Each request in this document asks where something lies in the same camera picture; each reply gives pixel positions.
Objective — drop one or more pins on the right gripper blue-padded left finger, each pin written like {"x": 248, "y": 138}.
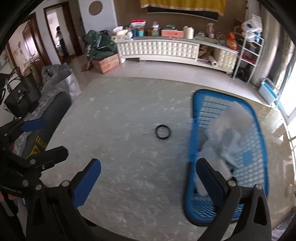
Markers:
{"x": 53, "y": 211}

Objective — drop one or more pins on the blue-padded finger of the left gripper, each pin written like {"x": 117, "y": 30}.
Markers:
{"x": 18, "y": 126}
{"x": 48, "y": 159}

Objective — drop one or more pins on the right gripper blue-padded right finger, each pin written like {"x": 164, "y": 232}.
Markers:
{"x": 254, "y": 221}

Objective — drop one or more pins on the light blue cloth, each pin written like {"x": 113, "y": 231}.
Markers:
{"x": 229, "y": 147}

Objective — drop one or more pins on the grey chair with yellow print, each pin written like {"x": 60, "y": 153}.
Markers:
{"x": 52, "y": 107}

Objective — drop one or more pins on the blue plastic laundry basket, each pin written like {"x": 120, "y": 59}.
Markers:
{"x": 251, "y": 158}

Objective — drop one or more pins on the cardboard box on floor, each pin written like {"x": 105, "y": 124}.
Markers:
{"x": 107, "y": 64}

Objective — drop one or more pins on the dark green plastic bag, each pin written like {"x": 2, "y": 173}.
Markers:
{"x": 99, "y": 45}

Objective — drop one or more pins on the blue white mop bucket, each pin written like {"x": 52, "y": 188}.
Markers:
{"x": 268, "y": 91}

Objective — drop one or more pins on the white paper roll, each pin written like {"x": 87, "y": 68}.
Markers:
{"x": 213, "y": 61}

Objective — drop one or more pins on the tall standing air conditioner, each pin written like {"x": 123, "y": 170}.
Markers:
{"x": 271, "y": 34}

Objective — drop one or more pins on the white metal shelf rack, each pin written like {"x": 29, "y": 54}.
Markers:
{"x": 249, "y": 47}

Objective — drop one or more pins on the orange bag on cabinet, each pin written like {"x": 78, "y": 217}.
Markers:
{"x": 231, "y": 42}

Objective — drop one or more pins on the white tufted TV cabinet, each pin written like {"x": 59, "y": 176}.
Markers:
{"x": 184, "y": 51}

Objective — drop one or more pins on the white cylinder jar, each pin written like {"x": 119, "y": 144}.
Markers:
{"x": 188, "y": 32}

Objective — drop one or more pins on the pink drawer box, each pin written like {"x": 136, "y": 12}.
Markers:
{"x": 172, "y": 33}

